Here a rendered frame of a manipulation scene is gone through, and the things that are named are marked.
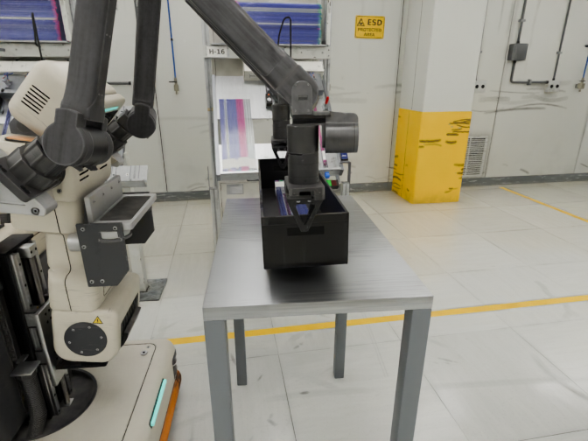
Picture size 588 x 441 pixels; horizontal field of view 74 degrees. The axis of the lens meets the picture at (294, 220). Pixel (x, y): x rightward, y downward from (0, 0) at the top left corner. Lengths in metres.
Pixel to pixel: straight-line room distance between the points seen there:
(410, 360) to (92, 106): 0.79
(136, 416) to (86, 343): 0.30
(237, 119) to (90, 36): 1.58
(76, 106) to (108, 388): 0.94
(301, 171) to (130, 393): 0.96
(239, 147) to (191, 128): 1.89
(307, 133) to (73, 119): 0.40
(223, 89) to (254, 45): 1.77
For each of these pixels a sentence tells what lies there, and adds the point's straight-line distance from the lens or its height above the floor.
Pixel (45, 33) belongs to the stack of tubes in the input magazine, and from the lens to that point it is 2.68.
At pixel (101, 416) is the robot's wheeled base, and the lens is 1.38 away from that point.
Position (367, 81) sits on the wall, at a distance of 4.28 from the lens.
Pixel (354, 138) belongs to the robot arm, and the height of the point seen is 1.10.
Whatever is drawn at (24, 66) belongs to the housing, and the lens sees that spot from 2.73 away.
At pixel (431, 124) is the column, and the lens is 4.01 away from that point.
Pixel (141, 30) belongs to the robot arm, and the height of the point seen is 1.32.
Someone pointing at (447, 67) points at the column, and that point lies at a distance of 4.04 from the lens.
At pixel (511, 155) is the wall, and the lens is 5.26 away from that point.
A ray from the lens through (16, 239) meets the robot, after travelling 1.26.
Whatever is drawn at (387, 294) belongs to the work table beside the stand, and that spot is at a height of 0.80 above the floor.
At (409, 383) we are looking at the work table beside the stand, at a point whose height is 0.58.
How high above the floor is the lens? 1.20
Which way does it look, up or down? 20 degrees down
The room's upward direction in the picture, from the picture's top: straight up
